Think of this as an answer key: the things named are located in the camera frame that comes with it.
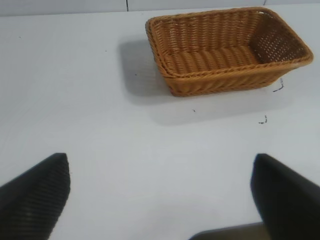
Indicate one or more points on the brown woven wicker basket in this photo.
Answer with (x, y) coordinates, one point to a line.
(225, 60)

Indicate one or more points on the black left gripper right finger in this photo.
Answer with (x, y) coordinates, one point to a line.
(287, 197)

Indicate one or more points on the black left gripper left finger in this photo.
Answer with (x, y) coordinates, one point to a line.
(30, 200)

